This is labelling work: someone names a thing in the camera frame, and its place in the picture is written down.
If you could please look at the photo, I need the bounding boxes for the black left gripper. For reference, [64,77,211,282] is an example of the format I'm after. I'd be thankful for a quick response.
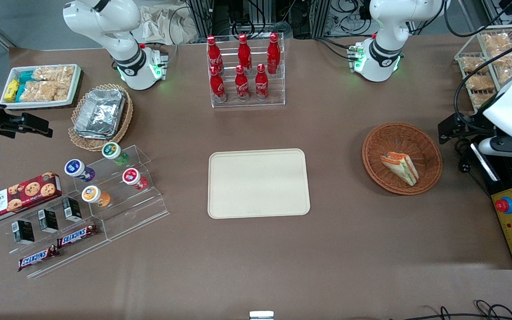
[438,111,497,144]

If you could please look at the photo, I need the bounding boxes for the triangle sandwich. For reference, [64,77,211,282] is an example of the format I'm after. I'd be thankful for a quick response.
[380,152,420,187]

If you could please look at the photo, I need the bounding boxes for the round brown wicker basket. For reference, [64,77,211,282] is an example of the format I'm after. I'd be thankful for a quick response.
[362,123,443,196]

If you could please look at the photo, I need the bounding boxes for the white snack tray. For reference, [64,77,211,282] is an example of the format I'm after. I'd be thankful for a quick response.
[0,64,83,110]

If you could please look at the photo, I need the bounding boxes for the oval light wicker basket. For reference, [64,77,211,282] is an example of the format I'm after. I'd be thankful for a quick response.
[68,84,134,152]

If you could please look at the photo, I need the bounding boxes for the beige rectangular tray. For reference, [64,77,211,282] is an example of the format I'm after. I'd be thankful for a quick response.
[208,148,311,220]

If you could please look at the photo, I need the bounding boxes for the yellow snack box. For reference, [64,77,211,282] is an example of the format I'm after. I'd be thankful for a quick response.
[4,79,20,102]

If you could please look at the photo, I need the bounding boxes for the rice cracker packet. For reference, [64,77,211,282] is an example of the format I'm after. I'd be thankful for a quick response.
[20,80,56,102]
[54,80,72,101]
[34,66,75,83]

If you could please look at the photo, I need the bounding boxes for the purple cup with white lid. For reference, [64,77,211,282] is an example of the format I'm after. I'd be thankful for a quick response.
[64,159,96,183]

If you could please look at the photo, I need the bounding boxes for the red Walkers cookie box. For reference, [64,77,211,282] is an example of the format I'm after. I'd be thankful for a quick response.
[0,172,63,226]

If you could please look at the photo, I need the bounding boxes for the black machine base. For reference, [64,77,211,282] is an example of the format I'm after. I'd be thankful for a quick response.
[470,136,512,270]

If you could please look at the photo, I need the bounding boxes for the stack of foil trays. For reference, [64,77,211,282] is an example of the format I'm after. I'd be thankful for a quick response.
[74,89,126,140]

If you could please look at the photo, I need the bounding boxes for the green cup with white lid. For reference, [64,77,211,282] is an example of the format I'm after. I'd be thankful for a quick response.
[102,141,130,167]

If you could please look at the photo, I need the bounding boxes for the small black box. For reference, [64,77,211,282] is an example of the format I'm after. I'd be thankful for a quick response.
[38,209,60,234]
[12,220,36,245]
[62,197,83,223]

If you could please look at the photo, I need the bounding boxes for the orange cup with white lid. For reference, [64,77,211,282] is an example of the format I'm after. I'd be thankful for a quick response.
[81,185,112,208]

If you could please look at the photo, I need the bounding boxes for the red cup with white lid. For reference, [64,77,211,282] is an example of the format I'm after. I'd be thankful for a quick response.
[122,168,149,191]

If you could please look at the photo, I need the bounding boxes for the Snickers chocolate bar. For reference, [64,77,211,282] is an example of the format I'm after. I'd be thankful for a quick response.
[57,224,99,248]
[18,246,60,272]

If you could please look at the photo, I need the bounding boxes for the clear acrylic stepped snack stand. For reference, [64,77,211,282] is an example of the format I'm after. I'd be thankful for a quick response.
[0,196,111,280]

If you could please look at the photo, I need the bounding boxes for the clear acrylic stepped cup stand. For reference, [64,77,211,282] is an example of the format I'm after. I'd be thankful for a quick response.
[72,144,170,243]

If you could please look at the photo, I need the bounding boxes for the beige cloth bags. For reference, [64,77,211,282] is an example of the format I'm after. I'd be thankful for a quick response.
[138,4,200,45]

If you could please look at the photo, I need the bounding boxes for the red cola bottle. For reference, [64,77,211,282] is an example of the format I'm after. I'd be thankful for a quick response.
[237,33,253,72]
[207,36,224,74]
[209,66,227,103]
[267,32,281,74]
[235,65,251,102]
[255,64,269,101]

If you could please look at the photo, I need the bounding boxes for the clear acrylic bottle rack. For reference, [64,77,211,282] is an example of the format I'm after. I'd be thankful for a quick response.
[206,33,286,108]

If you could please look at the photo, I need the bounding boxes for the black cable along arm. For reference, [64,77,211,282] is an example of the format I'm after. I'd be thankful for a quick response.
[454,42,512,130]

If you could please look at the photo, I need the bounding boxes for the black cable with plug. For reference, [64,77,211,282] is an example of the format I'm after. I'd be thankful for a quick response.
[457,138,492,196]

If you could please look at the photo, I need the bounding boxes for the grey left wrist camera bracket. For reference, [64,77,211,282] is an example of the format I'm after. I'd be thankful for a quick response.
[478,136,512,159]

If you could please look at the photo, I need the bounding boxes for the white wire rack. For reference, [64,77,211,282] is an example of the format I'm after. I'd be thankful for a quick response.
[455,24,512,112]

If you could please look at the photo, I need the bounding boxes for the black cables at arm base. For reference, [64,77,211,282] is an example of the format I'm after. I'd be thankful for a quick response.
[314,36,360,61]

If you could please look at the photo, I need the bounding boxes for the black cables at table edge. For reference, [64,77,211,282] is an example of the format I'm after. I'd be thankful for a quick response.
[389,300,512,320]

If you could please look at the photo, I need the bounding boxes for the aluminium frame with cables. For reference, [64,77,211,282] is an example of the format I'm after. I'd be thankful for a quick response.
[185,0,372,41]

